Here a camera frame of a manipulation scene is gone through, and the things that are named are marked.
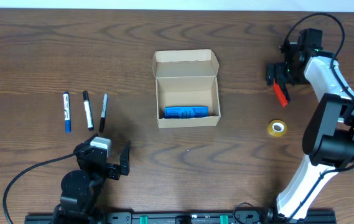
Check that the open cardboard box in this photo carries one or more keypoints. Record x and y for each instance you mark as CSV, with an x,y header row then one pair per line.
x,y
186,78

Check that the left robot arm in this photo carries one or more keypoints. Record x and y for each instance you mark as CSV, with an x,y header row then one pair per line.
x,y
81,188

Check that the black whiteboard marker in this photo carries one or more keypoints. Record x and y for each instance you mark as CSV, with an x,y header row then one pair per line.
x,y
87,108

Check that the blue whiteboard marker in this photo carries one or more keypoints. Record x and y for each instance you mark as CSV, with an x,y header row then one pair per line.
x,y
66,107

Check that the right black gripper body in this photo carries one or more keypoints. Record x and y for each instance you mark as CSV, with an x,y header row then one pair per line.
x,y
280,73

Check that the blue plastic rectangular block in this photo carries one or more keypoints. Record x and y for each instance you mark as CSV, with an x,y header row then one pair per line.
x,y
185,112

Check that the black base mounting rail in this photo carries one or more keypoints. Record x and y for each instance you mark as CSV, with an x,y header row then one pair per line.
x,y
240,216

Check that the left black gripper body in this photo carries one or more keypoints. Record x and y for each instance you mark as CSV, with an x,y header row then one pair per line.
x,y
111,170

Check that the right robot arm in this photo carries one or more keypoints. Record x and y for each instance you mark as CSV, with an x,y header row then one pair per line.
x,y
328,140

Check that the yellow tape roll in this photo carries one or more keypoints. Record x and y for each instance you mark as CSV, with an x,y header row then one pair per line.
x,y
277,128

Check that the thin black permanent marker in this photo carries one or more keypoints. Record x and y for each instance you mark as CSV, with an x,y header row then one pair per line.
x,y
103,113

